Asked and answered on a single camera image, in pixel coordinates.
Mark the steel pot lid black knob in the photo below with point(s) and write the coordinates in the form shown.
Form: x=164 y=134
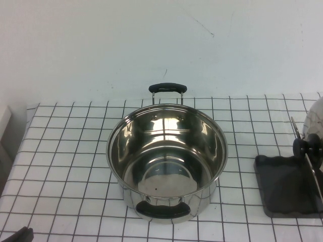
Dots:
x=313 y=118

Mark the white black grid tablecloth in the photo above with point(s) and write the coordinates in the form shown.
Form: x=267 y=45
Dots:
x=63 y=151

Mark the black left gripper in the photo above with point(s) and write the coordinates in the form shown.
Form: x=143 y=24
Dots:
x=7 y=239

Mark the grey box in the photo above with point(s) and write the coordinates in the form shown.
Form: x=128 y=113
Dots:
x=5 y=131

